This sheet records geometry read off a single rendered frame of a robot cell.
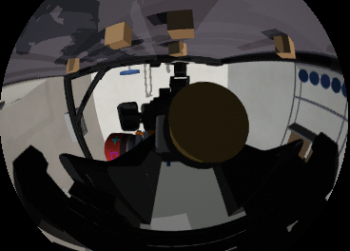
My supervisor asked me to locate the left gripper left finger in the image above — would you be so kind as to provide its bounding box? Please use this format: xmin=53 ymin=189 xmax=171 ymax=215
xmin=59 ymin=132 xmax=162 ymax=224

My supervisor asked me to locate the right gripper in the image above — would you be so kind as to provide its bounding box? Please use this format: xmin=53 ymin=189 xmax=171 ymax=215
xmin=117 ymin=96 xmax=172 ymax=131

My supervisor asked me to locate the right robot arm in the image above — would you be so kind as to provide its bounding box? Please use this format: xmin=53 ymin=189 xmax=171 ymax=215
xmin=159 ymin=62 xmax=190 ymax=99

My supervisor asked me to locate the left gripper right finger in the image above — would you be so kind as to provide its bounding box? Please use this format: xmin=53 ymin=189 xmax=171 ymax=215
xmin=213 ymin=139 xmax=303 ymax=217

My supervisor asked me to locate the tan cube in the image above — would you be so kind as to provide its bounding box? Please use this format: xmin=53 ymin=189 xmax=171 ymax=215
xmin=67 ymin=58 xmax=79 ymax=73
xmin=273 ymin=35 xmax=296 ymax=59
xmin=105 ymin=22 xmax=132 ymax=49
xmin=166 ymin=10 xmax=194 ymax=39
xmin=168 ymin=41 xmax=186 ymax=57

